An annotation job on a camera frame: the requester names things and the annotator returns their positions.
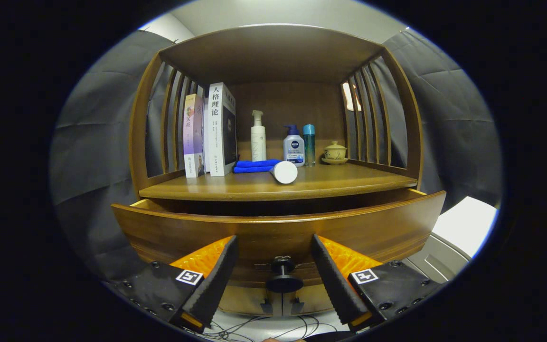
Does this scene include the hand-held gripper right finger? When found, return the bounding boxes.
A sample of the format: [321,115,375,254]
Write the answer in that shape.
[311,234,445,334]

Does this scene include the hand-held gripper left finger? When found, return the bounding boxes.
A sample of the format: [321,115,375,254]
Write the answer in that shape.
[112,235,239,333]

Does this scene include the wooden drawer with black knob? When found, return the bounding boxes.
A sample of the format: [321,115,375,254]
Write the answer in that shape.
[111,189,447,294]

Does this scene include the white squeeze tube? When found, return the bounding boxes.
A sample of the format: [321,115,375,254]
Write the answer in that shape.
[269,161,299,185]

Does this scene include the wooden cabinet door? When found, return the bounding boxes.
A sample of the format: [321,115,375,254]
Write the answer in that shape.
[283,284,336,315]
[219,285,274,316]

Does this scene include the wooden countertop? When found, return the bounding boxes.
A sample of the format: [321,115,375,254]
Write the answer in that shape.
[139,161,419,202]

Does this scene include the white panelled cabinet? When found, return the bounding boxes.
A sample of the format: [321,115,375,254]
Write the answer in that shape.
[403,196,499,284]

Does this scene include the brown wooden cabinet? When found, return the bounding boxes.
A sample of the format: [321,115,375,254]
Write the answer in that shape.
[111,24,447,318]

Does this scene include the blue folded cloth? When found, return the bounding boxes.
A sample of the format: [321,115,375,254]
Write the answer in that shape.
[233,159,283,174]

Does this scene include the yellow lidded teacup with saucer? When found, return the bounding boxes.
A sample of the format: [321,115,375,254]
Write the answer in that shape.
[321,141,349,165]

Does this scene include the teal transparent bottle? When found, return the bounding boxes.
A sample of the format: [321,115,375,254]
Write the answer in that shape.
[302,124,316,167]

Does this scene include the white bottle with blue pump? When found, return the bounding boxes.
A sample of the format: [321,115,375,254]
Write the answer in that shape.
[283,124,306,167]

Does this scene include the purple book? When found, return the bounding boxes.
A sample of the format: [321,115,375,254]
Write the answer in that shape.
[183,93,206,179]

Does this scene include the white book with portrait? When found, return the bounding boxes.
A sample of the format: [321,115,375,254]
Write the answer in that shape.
[206,82,238,177]

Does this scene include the black floor cables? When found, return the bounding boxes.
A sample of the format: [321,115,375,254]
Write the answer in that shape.
[205,316,345,342]

